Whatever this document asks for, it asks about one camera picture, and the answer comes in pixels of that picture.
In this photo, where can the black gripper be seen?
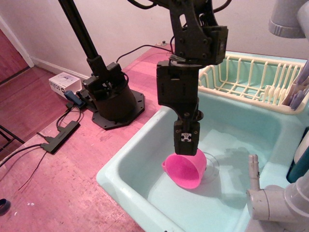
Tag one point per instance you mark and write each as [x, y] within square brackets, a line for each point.
[177, 87]

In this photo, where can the pink plastic cup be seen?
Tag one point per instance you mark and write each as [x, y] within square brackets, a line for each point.
[185, 171]

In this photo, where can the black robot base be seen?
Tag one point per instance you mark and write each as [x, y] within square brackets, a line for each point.
[116, 105]

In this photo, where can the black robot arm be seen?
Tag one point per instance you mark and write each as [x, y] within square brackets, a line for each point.
[199, 42]

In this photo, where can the mint green toy sink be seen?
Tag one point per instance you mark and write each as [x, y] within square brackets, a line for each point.
[237, 181]

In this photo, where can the cream dish drying rack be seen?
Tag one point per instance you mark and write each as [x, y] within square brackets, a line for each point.
[264, 82]

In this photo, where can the lavender plastic utensils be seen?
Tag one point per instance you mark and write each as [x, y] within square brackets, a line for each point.
[300, 89]

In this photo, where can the white toy faucet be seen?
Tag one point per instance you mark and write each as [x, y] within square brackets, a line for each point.
[277, 209]

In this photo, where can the black usb hub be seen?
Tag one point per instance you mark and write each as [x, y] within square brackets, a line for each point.
[54, 143]

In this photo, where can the white cardboard box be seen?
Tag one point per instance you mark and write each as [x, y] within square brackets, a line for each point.
[64, 82]

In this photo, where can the black tape roll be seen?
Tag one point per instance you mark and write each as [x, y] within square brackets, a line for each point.
[4, 206]

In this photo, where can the blue clamp handle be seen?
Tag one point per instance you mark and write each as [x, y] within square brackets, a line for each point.
[73, 98]

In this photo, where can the black metal chair frame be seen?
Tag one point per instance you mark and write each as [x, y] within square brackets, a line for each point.
[9, 137]

